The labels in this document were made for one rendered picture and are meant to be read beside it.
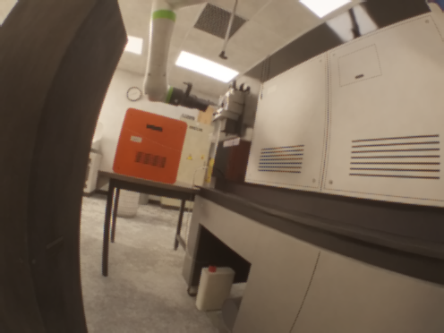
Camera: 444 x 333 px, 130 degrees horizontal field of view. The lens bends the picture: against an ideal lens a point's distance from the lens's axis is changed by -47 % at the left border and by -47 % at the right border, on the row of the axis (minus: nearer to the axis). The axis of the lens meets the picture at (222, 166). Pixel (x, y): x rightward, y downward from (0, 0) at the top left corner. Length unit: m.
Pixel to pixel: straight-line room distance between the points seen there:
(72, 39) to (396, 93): 0.67
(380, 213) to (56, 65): 0.71
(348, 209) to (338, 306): 0.24
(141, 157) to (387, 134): 1.21
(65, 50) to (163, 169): 1.03
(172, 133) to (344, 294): 1.21
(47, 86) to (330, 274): 0.64
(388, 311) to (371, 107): 0.45
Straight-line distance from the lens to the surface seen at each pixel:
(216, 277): 1.16
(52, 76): 0.38
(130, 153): 1.27
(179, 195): 1.28
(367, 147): 0.51
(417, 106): 0.51
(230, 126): 1.03
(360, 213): 0.52
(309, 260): 0.48
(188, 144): 4.12
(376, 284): 0.41
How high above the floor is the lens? 0.79
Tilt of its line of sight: 4 degrees up
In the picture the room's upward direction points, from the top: 11 degrees clockwise
